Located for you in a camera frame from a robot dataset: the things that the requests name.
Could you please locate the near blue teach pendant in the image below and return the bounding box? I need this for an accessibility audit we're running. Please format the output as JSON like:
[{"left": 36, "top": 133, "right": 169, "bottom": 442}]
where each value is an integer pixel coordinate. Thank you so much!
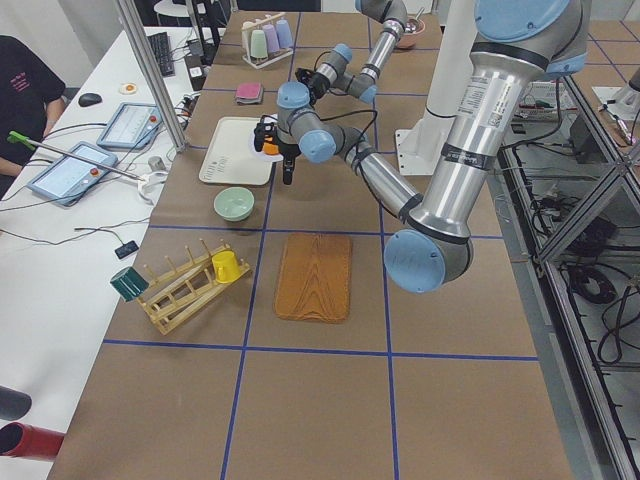
[{"left": 27, "top": 142, "right": 119, "bottom": 206}]

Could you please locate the person in black shirt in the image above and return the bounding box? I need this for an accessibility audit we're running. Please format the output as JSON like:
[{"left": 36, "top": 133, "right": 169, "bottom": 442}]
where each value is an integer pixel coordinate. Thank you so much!
[{"left": 1, "top": 35, "right": 66, "bottom": 193}]

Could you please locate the white cup stand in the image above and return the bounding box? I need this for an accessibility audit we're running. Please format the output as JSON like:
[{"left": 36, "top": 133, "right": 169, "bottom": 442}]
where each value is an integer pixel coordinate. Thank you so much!
[{"left": 241, "top": 12, "right": 294, "bottom": 69}]

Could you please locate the black computer mouse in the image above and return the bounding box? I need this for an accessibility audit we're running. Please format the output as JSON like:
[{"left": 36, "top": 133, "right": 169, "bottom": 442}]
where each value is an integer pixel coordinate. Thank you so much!
[{"left": 78, "top": 93, "right": 103, "bottom": 108}]

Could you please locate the green tipped grabber stick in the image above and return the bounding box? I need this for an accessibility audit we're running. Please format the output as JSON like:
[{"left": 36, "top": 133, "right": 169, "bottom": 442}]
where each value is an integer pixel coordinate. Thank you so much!
[{"left": 7, "top": 131, "right": 148, "bottom": 182}]

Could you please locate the dark green mug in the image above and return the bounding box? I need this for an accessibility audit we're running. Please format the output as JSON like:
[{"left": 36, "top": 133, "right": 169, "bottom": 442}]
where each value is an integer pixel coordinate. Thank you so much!
[{"left": 110, "top": 266, "right": 149, "bottom": 302}]

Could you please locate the black keyboard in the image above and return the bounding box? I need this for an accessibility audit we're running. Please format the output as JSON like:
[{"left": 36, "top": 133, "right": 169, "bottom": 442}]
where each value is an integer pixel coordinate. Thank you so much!
[{"left": 147, "top": 32, "right": 175, "bottom": 77}]

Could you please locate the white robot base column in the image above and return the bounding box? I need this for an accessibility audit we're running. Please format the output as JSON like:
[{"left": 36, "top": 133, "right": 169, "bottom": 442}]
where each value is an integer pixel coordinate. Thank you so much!
[{"left": 396, "top": 0, "right": 477, "bottom": 176}]

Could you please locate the black cylinder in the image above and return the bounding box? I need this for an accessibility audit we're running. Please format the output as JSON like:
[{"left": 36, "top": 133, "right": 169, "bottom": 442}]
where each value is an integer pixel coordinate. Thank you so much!
[{"left": 0, "top": 386, "right": 32, "bottom": 421}]

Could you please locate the far blue teach pendant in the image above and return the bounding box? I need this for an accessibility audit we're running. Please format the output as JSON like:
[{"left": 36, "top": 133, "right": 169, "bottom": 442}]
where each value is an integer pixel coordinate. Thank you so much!
[{"left": 97, "top": 102, "right": 162, "bottom": 150}]

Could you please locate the mint green bowl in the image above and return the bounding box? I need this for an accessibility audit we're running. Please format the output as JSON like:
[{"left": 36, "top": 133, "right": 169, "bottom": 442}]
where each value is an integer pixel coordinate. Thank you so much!
[{"left": 213, "top": 186, "right": 255, "bottom": 222}]

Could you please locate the red cylinder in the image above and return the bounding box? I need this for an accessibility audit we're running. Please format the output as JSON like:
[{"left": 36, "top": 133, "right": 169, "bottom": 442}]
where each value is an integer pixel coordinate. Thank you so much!
[{"left": 1, "top": 422, "right": 65, "bottom": 461}]

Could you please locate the pale green cup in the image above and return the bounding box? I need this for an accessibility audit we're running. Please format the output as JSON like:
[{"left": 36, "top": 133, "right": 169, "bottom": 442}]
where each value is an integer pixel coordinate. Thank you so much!
[{"left": 250, "top": 29, "right": 268, "bottom": 62}]

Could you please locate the white rectangular tray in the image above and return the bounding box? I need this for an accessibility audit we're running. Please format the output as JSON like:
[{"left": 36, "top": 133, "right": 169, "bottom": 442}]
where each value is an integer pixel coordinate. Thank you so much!
[{"left": 198, "top": 116, "right": 272, "bottom": 186}]

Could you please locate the small black device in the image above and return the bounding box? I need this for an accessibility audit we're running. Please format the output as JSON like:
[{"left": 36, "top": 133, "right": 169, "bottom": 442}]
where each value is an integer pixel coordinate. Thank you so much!
[{"left": 114, "top": 240, "right": 139, "bottom": 260}]

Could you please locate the wooden grain tray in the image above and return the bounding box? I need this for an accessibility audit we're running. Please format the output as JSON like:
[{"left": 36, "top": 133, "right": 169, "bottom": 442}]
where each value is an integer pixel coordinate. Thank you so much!
[{"left": 274, "top": 233, "right": 352, "bottom": 324}]

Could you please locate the light blue cup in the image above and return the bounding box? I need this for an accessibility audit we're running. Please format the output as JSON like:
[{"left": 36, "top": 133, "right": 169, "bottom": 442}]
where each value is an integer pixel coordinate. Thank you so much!
[{"left": 275, "top": 18, "right": 293, "bottom": 49}]

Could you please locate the white round plate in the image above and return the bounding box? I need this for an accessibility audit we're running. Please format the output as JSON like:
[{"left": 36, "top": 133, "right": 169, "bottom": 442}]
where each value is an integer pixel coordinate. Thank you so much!
[{"left": 248, "top": 133, "right": 284, "bottom": 163}]

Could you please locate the pink sponge on holder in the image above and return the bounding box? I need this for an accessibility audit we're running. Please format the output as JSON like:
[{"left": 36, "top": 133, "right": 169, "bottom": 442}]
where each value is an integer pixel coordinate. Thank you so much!
[{"left": 235, "top": 82, "right": 264, "bottom": 105}]

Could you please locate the wooden cup drying rack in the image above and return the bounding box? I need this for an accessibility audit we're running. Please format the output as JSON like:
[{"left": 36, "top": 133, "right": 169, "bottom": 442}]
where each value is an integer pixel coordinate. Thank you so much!
[{"left": 136, "top": 239, "right": 251, "bottom": 335}]

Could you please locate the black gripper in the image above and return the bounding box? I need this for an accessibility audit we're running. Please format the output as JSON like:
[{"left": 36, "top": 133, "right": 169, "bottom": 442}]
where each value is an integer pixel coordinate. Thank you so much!
[
  {"left": 295, "top": 68, "right": 326, "bottom": 102},
  {"left": 253, "top": 115, "right": 299, "bottom": 185}
]

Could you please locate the pink bowl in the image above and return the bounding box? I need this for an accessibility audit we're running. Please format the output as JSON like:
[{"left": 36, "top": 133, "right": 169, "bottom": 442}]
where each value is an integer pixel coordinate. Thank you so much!
[{"left": 396, "top": 18, "right": 426, "bottom": 49}]

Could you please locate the lavender cup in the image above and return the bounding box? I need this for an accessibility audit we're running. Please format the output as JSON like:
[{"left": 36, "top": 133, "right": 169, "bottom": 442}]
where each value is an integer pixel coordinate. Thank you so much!
[{"left": 262, "top": 24, "right": 280, "bottom": 55}]

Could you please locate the yellow mug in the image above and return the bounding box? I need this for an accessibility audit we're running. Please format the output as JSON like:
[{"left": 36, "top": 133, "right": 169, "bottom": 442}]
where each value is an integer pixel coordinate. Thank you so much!
[{"left": 211, "top": 250, "right": 241, "bottom": 284}]

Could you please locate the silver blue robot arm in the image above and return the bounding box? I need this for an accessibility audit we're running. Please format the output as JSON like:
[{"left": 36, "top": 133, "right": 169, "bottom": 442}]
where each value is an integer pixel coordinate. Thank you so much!
[
  {"left": 254, "top": 1, "right": 590, "bottom": 293},
  {"left": 254, "top": 1, "right": 408, "bottom": 163}
]

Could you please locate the aluminium frame post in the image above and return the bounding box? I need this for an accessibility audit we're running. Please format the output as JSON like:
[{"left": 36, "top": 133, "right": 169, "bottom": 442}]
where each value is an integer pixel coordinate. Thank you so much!
[{"left": 115, "top": 0, "right": 187, "bottom": 153}]

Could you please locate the orange fruit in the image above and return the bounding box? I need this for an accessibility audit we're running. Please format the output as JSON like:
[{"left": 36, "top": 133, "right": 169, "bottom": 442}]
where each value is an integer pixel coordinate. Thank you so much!
[{"left": 263, "top": 143, "right": 279, "bottom": 156}]

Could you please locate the blue teach pendant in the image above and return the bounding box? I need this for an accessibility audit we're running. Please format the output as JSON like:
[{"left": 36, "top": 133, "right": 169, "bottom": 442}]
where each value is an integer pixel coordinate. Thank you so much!
[
  {"left": 97, "top": 102, "right": 162, "bottom": 150},
  {"left": 27, "top": 142, "right": 119, "bottom": 206}
]

